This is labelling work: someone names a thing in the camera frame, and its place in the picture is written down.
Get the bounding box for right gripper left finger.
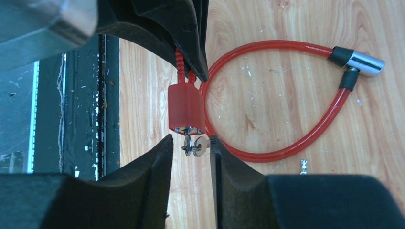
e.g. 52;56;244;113
0;135;173;229

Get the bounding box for silver key with ring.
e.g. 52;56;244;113
300;159;308;175

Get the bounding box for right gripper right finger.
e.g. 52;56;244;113
210;135;405;229

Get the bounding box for small padlock keys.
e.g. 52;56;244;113
181;126;211;157

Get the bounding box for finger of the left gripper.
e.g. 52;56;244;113
96;0;209;82

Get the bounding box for red cable lock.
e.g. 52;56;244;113
199;40;385;163

